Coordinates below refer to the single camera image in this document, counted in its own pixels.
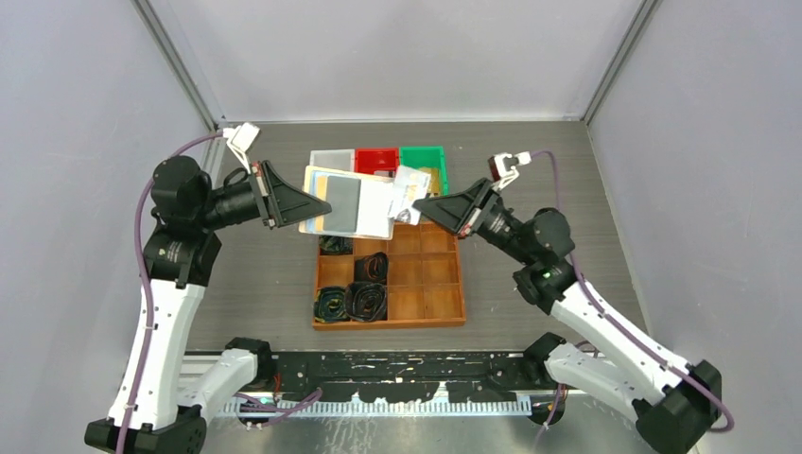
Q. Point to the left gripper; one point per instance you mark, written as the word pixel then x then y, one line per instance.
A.
pixel 284 204

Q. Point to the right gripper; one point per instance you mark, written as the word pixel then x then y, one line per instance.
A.
pixel 463 211

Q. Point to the white printed credit card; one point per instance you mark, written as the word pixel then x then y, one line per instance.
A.
pixel 409 185

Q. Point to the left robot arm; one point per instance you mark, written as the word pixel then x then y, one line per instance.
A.
pixel 150 413

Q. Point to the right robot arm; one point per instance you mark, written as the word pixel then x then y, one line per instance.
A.
pixel 672 402

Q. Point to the gold cards in green bin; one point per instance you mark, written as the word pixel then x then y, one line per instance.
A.
pixel 435 186

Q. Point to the rolled belt top left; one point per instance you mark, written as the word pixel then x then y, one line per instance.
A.
pixel 335 245

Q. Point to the green plastic bin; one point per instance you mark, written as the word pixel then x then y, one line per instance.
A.
pixel 431 158

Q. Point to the white plastic bin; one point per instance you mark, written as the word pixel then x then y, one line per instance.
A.
pixel 339 159

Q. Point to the wooden compartment tray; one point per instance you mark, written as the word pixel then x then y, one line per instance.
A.
pixel 424 282

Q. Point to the red plastic bin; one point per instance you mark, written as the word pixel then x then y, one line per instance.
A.
pixel 377 161

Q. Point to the rolled black belt middle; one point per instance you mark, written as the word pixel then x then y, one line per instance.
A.
pixel 372 268

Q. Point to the rolled belt bottom left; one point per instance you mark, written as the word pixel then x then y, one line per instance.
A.
pixel 329 306

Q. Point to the large rolled black belt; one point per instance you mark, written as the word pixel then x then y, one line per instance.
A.
pixel 366 302

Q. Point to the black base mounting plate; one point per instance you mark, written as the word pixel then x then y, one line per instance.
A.
pixel 402 377

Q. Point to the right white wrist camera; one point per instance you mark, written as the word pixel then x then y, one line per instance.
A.
pixel 504 168

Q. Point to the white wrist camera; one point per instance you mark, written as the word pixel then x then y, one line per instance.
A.
pixel 504 168
pixel 239 140

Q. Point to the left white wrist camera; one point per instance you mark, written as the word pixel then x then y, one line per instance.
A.
pixel 239 140

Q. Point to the aluminium front rail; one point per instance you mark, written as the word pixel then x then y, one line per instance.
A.
pixel 597 377

